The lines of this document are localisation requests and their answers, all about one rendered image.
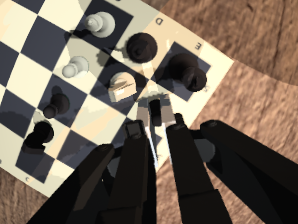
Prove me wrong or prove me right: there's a black and cream chessboard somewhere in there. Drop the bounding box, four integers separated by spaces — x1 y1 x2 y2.
0 0 234 197

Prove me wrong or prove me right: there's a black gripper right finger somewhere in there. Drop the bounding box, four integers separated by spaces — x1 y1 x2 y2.
159 93 298 224

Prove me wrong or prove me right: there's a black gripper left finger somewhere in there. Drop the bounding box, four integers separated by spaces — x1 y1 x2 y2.
26 98 159 224

